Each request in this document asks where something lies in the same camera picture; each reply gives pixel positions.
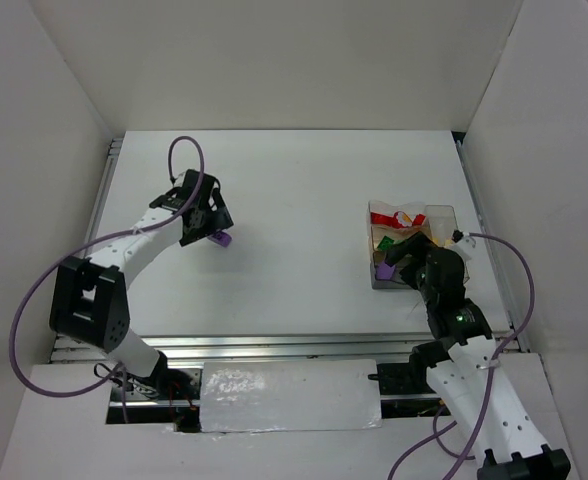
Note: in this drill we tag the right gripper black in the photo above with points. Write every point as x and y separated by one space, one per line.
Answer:
409 260

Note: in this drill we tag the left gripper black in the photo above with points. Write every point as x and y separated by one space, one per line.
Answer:
214 220

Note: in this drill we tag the purple sloped lego brick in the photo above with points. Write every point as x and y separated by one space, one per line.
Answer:
221 238

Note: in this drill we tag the green square lego brick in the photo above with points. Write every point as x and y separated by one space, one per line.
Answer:
386 243

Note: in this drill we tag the purple round flower lego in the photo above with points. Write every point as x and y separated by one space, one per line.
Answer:
385 272

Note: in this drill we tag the small red lego brick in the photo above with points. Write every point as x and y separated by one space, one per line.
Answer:
418 220

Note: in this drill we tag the red curved lego brick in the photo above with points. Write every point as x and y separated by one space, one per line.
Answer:
384 220

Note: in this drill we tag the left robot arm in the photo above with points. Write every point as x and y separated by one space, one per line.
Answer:
90 303

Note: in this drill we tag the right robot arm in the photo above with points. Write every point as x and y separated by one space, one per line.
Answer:
461 365

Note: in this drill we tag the red flower lego piece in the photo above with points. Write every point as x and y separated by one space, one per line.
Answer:
402 220

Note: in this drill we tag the amber plastic container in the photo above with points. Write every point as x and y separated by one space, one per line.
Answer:
378 232

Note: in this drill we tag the tall smoky plastic container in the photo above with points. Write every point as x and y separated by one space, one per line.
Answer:
441 224

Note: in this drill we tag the clear plastic container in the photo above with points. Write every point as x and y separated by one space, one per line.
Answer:
411 209

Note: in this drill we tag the white taped panel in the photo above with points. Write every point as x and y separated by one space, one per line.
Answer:
283 396

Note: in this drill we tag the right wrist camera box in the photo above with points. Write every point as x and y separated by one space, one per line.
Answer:
463 244

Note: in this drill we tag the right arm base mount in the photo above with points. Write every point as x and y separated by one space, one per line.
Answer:
403 386

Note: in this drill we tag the aluminium front rail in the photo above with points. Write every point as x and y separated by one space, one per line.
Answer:
289 346

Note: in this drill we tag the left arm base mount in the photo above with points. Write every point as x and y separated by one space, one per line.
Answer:
136 404

